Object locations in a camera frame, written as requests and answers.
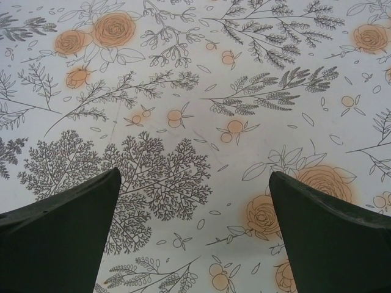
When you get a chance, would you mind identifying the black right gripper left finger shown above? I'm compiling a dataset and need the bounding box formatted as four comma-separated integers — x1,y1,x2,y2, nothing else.
0,167,122,293

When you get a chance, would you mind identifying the floral patterned tablecloth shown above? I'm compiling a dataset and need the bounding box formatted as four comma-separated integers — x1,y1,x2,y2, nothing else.
0,0,391,293

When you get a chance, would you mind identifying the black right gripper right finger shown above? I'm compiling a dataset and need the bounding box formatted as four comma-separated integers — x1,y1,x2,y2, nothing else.
268,170,391,293

